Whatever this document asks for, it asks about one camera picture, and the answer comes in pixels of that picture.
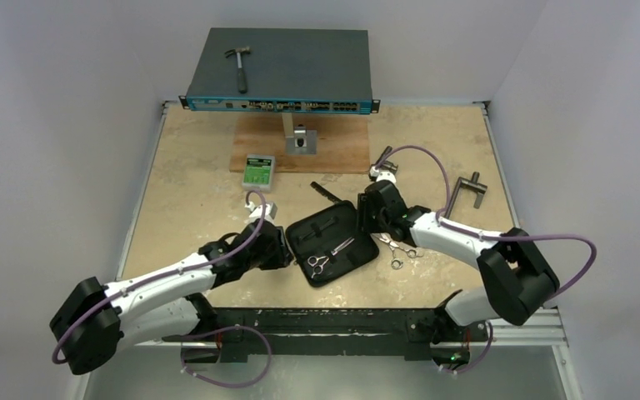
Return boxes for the silver thinning scissors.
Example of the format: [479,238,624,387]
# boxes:
[307,237,355,278]

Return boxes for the silver straight scissors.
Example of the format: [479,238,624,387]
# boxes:
[373,233,423,270]

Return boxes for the black zipper tool case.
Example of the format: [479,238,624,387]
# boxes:
[285,201,380,288]

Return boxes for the black hair comb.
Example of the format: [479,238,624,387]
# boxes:
[310,181,342,204]

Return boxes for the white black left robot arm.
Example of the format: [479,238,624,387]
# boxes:
[49,219,293,375]

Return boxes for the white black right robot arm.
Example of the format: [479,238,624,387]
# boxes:
[357,181,560,339]

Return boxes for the brown wooden board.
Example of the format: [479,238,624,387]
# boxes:
[229,112,370,174]

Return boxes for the green grey device box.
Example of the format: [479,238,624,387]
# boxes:
[242,154,276,193]

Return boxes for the small grey hammer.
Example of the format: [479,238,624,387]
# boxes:
[224,46,251,94]

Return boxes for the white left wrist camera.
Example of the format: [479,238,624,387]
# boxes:
[245,202,278,224]

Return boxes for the small metal door handle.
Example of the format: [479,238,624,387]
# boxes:
[370,146,398,173]

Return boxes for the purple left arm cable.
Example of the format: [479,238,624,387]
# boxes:
[51,190,268,366]

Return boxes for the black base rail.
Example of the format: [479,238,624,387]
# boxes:
[181,307,488,363]

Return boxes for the metal bracket stand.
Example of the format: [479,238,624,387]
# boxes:
[282,112,318,156]

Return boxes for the aluminium table frame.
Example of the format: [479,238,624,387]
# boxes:
[74,100,583,400]

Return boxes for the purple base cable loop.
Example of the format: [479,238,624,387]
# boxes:
[180,325,273,388]

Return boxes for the grey network switch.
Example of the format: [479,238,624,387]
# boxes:
[179,27,381,115]

